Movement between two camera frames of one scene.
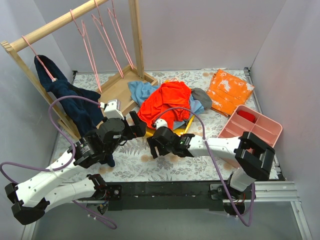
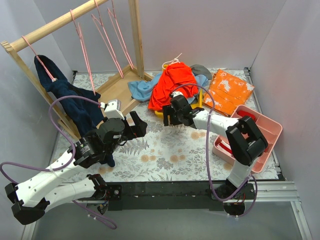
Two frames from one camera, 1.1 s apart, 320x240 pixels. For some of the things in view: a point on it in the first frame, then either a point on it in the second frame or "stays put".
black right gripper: [158, 142] to [171, 115]
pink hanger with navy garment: [53, 79] stays put
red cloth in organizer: [247, 116] stays put
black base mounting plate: [165, 196] stays put
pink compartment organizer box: [243, 119] stays put
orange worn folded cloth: [227, 92] stays put
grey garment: [200, 95] to [200, 69]
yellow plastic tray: [180, 131] to [198, 105]
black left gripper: [130, 128] stays put
